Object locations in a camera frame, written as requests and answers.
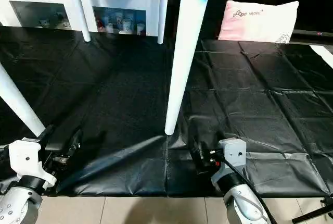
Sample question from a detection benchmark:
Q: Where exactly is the pink printed pillow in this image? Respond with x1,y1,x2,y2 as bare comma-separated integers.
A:
217,0,301,45

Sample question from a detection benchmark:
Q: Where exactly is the black work mat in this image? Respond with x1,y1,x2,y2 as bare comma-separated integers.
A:
0,26,333,198

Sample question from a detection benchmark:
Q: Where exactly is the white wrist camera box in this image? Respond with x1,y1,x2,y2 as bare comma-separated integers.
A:
8,138,58,190
215,138,248,181

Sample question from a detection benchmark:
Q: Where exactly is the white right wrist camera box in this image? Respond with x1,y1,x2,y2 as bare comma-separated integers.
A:
215,138,248,181

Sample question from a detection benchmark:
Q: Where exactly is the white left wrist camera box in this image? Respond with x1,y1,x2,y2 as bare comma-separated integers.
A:
8,138,58,190

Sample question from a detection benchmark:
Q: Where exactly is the black tripod stand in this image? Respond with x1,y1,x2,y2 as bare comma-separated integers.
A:
290,195,333,224

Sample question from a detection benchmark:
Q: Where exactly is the white glass-door cabinet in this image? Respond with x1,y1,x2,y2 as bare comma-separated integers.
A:
0,0,163,38

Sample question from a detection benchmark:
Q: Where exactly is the black sofa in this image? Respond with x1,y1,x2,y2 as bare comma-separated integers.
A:
168,0,333,43

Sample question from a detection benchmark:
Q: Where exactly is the white plastic table leg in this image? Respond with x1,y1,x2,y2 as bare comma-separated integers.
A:
157,0,171,45
66,0,93,43
164,0,214,136
0,62,48,138

